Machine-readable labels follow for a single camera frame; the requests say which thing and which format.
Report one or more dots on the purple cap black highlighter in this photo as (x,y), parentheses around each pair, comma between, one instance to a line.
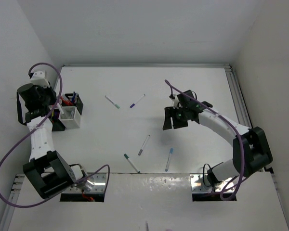
(56,114)

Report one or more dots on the red gel pen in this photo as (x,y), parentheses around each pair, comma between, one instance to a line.
(66,101)

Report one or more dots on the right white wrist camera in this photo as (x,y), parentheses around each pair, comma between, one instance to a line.
(175,101)

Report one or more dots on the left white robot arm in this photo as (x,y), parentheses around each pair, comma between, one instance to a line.
(46,170)

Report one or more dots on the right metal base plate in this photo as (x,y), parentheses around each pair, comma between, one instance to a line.
(200,184)

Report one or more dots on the black and white pen organizer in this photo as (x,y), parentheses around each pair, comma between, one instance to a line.
(65,121)

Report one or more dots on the grey tip white marker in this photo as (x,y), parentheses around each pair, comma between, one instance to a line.
(143,145)

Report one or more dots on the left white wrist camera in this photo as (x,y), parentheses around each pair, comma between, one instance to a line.
(39,78)

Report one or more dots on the teal cap white marker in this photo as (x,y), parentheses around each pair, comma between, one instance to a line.
(131,163)

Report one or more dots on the light blue cap marker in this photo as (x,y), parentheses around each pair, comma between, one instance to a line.
(169,160)

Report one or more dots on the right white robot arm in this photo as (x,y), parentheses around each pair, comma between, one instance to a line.
(251,151)

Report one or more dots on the purple cap white marker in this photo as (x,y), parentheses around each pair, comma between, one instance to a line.
(134,103)

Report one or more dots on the metal base plate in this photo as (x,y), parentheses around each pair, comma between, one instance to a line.
(200,184)
(95,184)

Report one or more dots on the mint cap white marker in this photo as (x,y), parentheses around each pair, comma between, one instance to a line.
(112,102)

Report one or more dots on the green cap white marker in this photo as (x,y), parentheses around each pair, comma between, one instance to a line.
(59,107)

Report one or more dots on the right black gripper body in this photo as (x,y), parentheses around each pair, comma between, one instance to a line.
(179,119)

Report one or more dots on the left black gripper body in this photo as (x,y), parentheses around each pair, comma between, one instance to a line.
(46,96)

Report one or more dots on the blue clear pen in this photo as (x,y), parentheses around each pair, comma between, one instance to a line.
(73,97)

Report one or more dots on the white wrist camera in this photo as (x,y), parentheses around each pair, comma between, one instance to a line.
(175,101)
(39,78)

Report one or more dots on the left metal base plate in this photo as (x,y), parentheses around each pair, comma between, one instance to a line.
(95,184)

